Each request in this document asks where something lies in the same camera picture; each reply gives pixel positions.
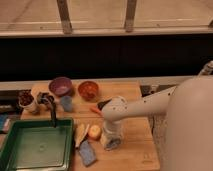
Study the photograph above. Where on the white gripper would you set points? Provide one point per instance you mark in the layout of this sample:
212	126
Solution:
112	127

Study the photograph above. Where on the grey blue towel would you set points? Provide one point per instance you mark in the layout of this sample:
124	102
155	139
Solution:
110	141

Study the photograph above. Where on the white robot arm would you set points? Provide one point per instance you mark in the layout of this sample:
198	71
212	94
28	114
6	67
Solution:
189	112

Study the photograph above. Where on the green plastic tray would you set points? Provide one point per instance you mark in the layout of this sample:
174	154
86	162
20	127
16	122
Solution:
35	145

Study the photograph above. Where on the yellow toy apple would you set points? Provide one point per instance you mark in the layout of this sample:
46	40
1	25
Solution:
94	132

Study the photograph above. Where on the orange toy carrot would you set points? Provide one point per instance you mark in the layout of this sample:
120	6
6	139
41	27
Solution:
96	110

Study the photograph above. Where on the black rectangular block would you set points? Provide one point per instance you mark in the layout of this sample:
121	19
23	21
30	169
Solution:
100	105

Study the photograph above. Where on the yellow toy banana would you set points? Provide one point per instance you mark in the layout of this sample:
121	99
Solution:
80	133

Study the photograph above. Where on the blue sponge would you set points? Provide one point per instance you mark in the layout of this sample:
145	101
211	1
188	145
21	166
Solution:
87	153

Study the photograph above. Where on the wooden cutting board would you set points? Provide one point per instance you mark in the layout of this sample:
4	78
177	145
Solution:
137	151

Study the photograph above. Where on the orange bowl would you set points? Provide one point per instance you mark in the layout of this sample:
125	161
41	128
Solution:
88	90

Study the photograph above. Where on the blue plastic cup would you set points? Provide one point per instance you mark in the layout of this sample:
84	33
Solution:
66	103

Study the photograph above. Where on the purple bowl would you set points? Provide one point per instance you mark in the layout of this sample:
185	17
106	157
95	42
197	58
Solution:
61	86

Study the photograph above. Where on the white cup with dark contents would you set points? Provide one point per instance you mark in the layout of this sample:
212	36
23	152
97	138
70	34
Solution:
27	102

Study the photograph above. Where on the metal window frame rail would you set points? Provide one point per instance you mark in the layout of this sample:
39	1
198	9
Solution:
55	18

